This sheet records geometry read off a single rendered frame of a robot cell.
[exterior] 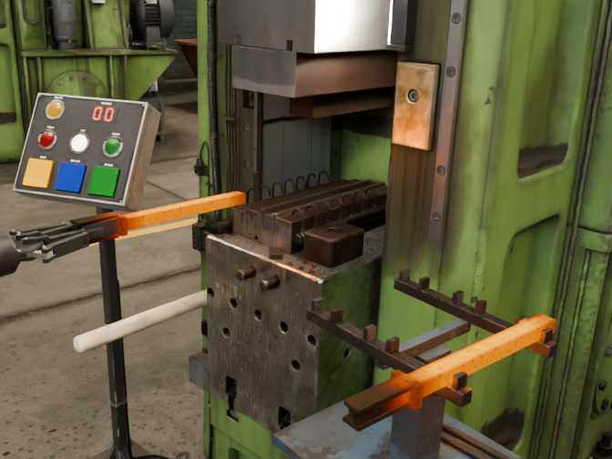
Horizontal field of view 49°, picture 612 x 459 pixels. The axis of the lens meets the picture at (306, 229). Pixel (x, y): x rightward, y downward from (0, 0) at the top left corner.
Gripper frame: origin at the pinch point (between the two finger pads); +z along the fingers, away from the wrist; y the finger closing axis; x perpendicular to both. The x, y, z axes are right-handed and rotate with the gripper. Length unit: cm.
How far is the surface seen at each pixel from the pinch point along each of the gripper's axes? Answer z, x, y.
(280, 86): 44.3, 22.3, 3.0
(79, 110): 31, 10, -60
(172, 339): 98, -108, -117
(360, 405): -5, -4, 66
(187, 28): 591, -25, -742
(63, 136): 26, 4, -61
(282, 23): 44, 35, 3
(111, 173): 29, -4, -43
